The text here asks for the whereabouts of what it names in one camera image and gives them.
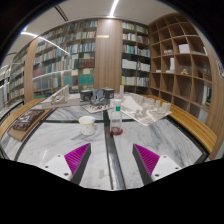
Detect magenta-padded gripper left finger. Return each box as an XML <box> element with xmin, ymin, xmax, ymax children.
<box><xmin>43</xmin><ymin>143</ymin><xmax>92</xmax><ymax>186</ymax></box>

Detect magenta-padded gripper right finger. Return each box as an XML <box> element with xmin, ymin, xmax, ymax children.
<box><xmin>132</xmin><ymin>143</ymin><xmax>183</xmax><ymax>186</ymax></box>

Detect clear bottle with green label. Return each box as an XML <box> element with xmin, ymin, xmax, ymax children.
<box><xmin>110</xmin><ymin>98</ymin><xmax>123</xmax><ymax>135</ymax></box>

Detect flat round red coaster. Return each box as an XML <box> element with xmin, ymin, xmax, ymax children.
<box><xmin>108</xmin><ymin>127</ymin><xmax>125</xmax><ymax>137</ymax></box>

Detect white city block model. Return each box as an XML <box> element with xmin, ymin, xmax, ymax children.
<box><xmin>118</xmin><ymin>84</ymin><xmax>173</xmax><ymax>127</ymax></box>

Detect long white architectural model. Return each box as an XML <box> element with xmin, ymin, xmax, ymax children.
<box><xmin>40</xmin><ymin>84</ymin><xmax>83</xmax><ymax>110</ymax></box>

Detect wooden cubby shelf unit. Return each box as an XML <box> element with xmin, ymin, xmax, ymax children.
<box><xmin>147</xmin><ymin>12</ymin><xmax>224</xmax><ymax>135</ymax></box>

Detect straight ceiling light strip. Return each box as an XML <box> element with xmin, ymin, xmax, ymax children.
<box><xmin>108</xmin><ymin>0</ymin><xmax>121</xmax><ymax>19</ymax></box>

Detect white mug with yellow handle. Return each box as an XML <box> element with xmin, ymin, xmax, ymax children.
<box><xmin>78</xmin><ymin>115</ymin><xmax>97</xmax><ymax>136</ymax></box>

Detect tall bookshelf wall with books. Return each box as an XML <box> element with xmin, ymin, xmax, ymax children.
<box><xmin>6</xmin><ymin>18</ymin><xmax>152</xmax><ymax>100</ymax></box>

